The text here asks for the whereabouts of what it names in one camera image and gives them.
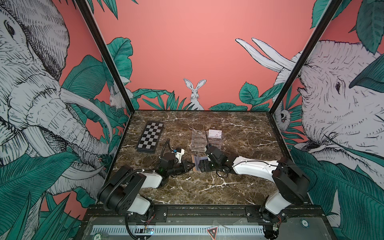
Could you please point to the white perforated cable tray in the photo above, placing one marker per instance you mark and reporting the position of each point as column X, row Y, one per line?
column 163, row 230

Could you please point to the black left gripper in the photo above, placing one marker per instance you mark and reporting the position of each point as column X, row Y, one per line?
column 184, row 166

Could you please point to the black corner frame post left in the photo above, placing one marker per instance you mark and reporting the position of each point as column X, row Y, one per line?
column 98, row 38

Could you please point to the white pink credit card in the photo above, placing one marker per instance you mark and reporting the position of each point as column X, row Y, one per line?
column 215, row 134

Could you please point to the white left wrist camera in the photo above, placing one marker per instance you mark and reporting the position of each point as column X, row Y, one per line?
column 179, row 152

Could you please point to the black white checkered board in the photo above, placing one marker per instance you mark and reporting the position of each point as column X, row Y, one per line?
column 149, row 138

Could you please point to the black front mounting rail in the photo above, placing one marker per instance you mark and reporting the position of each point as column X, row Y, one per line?
column 208, row 214

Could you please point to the black corner frame post right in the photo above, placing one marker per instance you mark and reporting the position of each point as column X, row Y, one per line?
column 323, row 23

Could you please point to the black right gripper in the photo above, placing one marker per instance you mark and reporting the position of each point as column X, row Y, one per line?
column 205, row 163

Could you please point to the clear acrylic organizer box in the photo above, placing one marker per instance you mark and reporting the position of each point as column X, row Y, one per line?
column 200, row 139

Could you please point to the black corner frame post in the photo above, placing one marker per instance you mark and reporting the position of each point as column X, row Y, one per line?
column 323, row 23
column 98, row 38

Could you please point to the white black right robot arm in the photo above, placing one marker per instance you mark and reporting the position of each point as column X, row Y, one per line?
column 291, row 182

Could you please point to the red triangle warning sticker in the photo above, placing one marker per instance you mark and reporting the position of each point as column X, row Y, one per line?
column 212, row 232

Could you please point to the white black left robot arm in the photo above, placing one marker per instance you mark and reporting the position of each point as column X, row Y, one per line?
column 120, row 193

